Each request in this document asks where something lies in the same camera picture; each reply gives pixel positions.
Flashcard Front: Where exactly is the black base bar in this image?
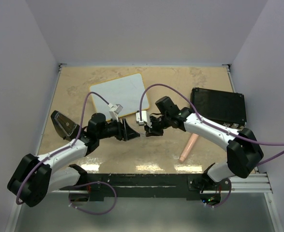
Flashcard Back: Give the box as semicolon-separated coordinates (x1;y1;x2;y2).
61;174;231;203

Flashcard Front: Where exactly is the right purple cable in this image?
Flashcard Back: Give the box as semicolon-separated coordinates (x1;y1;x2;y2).
139;83;284;167

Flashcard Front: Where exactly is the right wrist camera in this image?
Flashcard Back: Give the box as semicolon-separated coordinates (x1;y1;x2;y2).
135;110;149;126

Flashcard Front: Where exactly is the pink toy microphone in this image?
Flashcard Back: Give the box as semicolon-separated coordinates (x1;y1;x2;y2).
179;134;199;163

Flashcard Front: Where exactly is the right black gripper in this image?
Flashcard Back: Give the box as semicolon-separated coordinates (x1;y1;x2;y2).
145;114;171;136

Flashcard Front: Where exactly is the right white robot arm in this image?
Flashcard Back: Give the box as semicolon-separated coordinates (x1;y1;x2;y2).
136;96;264;191

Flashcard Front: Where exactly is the yellow framed whiteboard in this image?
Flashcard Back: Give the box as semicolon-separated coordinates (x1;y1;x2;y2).
89;73;145;117

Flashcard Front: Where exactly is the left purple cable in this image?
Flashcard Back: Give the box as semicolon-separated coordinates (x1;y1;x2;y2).
15;91;113;206

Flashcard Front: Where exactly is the black hard case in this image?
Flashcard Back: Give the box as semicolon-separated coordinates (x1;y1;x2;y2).
190;87;247;129

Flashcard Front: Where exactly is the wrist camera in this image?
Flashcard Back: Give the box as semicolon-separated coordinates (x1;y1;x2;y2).
135;110;149;126
108;103;123;122

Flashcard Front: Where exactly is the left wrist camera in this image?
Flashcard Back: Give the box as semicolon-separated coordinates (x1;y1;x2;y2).
108;103;123;122

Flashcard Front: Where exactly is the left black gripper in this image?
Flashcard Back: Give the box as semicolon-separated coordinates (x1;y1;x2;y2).
97;116;139;141

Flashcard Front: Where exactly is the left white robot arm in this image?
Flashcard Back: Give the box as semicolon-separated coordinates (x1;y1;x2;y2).
7;111;140;207

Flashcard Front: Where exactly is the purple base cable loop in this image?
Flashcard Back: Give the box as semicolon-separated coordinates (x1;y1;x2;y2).
68;181;118;215

